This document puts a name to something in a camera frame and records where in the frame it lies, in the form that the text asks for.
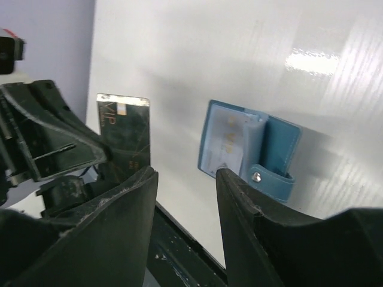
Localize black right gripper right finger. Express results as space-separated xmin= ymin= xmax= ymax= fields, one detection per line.
xmin=216 ymin=169 xmax=382 ymax=286

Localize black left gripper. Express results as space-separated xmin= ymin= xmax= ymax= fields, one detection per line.
xmin=1 ymin=80 xmax=110 ymax=217

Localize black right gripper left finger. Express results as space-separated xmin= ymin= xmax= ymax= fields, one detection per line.
xmin=1 ymin=167 xmax=158 ymax=286

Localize black VIP credit card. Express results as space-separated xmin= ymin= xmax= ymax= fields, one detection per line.
xmin=96 ymin=93 xmax=151 ymax=183

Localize white credit card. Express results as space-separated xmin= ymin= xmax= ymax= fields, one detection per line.
xmin=201 ymin=105 xmax=258 ymax=176

